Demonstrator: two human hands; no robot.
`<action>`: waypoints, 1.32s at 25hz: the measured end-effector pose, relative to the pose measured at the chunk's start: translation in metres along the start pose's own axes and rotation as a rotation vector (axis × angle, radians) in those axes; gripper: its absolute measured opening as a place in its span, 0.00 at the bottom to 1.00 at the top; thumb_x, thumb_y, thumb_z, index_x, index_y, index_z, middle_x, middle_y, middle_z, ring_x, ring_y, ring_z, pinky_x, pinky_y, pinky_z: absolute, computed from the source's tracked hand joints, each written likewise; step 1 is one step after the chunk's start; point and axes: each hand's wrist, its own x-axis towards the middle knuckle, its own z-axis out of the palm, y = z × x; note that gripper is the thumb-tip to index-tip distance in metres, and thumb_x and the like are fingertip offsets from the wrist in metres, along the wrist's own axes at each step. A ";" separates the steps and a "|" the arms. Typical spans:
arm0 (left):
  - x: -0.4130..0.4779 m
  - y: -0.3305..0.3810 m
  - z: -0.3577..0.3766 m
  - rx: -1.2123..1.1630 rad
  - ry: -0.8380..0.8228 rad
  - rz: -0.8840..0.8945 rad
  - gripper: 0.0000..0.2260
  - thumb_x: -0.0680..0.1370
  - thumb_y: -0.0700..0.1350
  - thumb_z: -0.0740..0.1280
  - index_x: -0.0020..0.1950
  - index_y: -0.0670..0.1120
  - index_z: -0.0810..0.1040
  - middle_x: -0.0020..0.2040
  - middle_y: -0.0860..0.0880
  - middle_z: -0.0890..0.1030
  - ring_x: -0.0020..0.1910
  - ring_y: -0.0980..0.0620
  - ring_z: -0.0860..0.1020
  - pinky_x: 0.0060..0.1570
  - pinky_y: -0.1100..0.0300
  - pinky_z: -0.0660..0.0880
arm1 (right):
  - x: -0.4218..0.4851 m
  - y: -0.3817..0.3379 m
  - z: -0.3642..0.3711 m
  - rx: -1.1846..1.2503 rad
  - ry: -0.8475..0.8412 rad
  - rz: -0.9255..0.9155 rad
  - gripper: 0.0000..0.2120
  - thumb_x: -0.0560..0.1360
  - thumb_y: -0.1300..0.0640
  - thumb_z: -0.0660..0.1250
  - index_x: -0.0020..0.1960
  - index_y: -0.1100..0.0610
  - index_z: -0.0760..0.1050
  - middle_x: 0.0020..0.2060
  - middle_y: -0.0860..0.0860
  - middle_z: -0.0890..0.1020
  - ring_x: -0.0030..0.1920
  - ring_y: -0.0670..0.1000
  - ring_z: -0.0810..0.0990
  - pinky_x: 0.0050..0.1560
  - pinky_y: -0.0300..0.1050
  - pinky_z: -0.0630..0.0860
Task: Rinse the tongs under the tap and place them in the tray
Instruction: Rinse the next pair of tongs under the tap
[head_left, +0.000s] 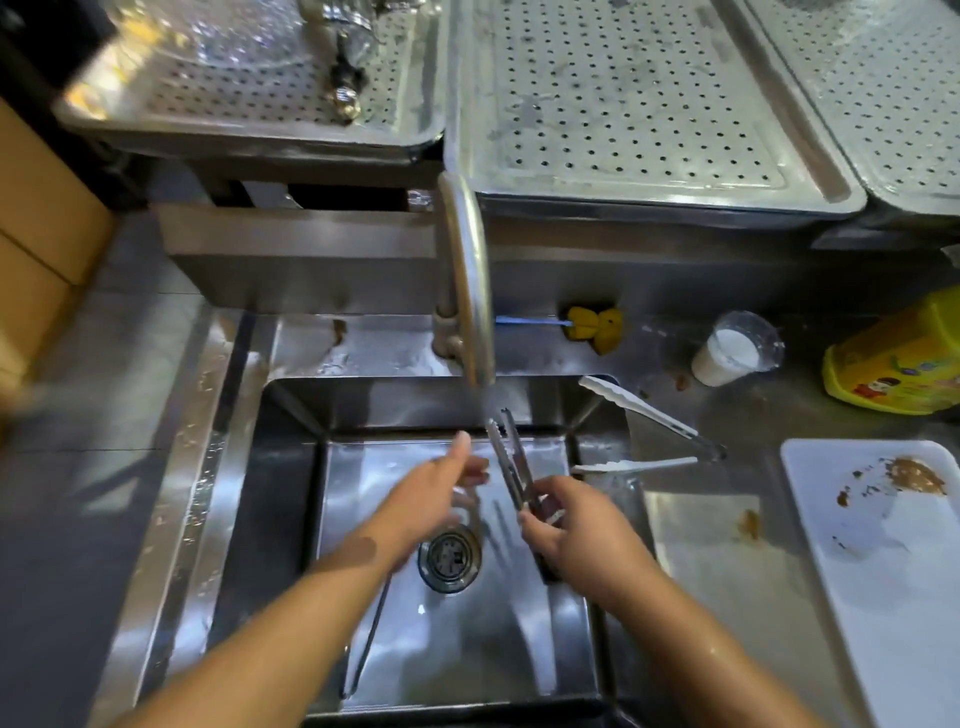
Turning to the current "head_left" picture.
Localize person's left hand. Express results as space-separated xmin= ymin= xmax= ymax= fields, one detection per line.
xmin=374 ymin=431 xmax=493 ymax=560

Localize person's right hand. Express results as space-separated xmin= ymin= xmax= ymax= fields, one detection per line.
xmin=517 ymin=473 xmax=661 ymax=610

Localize steel tongs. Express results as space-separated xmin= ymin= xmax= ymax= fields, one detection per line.
xmin=485 ymin=408 xmax=560 ymax=583
xmin=341 ymin=577 xmax=395 ymax=703

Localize white-tipped metal tongs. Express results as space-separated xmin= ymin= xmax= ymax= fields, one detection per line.
xmin=569 ymin=374 xmax=727 ymax=478

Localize stainless steel sink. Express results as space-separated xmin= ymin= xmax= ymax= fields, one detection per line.
xmin=202 ymin=374 xmax=639 ymax=721

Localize white plastic tray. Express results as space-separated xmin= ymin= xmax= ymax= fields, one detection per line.
xmin=779 ymin=438 xmax=960 ymax=728

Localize perforated steel tray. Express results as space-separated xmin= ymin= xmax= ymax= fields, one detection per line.
xmin=734 ymin=0 xmax=960 ymax=219
xmin=442 ymin=0 xmax=870 ymax=226
xmin=52 ymin=0 xmax=451 ymax=166

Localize person's left forearm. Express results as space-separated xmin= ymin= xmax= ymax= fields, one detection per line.
xmin=112 ymin=524 xmax=421 ymax=728

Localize curved steel faucet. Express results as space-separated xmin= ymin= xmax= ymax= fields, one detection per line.
xmin=431 ymin=170 xmax=498 ymax=390

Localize clear cup with white liquid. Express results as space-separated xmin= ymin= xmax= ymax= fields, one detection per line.
xmin=690 ymin=310 xmax=786 ymax=388

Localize yellow detergent bottle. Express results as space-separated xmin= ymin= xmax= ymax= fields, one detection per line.
xmin=822 ymin=284 xmax=960 ymax=418

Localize steel ball-ended bar tool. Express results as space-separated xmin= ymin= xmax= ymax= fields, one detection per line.
xmin=299 ymin=0 xmax=376 ymax=125

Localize light wooden cabinet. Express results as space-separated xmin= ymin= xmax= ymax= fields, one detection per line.
xmin=0 ymin=97 xmax=115 ymax=421

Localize clear glass dish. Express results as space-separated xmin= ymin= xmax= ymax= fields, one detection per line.
xmin=104 ymin=0 xmax=313 ymax=69

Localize yellow sponge brush, blue handle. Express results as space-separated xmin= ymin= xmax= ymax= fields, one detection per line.
xmin=494 ymin=305 xmax=624 ymax=355

